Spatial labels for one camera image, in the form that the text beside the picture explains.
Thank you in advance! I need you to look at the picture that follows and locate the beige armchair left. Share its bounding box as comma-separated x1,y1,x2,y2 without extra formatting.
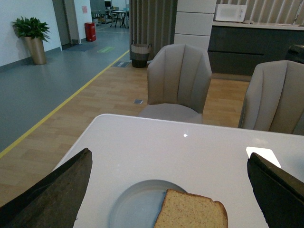
139,44,212,124

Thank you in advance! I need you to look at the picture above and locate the distant desk with chairs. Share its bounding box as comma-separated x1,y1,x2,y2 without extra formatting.
91,0,130,29

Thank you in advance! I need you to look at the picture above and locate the woven laundry basket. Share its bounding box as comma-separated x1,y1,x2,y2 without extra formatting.
130,40,152,68

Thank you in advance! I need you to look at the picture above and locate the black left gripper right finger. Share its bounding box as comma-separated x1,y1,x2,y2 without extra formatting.
247,153,304,228

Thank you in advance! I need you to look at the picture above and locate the red cabinet box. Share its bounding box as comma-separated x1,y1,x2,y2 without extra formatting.
85,22,96,42

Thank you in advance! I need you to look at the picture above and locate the dark kitchen counter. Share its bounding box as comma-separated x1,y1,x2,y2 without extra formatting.
208,24,304,76

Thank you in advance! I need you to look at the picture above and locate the white microwave oven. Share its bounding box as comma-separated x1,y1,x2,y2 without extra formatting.
214,4,247,22

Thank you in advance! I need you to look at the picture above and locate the grey curtain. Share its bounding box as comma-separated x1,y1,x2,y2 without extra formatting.
129,0,178,60

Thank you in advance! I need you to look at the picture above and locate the green potted plant gold pot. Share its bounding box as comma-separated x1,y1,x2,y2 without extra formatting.
12,17,50,65

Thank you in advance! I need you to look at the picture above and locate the beige armchair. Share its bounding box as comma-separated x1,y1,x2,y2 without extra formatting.
238,60,304,135
139,44,212,124

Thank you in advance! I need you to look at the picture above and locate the floor socket plate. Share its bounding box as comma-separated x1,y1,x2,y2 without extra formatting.
133,99,143,104

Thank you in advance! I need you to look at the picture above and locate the white cabinet column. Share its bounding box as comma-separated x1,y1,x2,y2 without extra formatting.
174,0,216,50

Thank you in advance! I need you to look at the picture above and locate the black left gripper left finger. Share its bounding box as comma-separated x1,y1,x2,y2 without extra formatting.
0,148,92,228

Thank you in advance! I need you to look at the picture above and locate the light blue round plate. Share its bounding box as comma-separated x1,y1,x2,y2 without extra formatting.
109,180,186,228

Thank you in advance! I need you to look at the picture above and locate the brown bread slice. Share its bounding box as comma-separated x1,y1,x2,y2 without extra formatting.
154,189,228,228

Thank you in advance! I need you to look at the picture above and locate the beige armchair right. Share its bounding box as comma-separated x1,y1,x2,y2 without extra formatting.
238,60,304,135

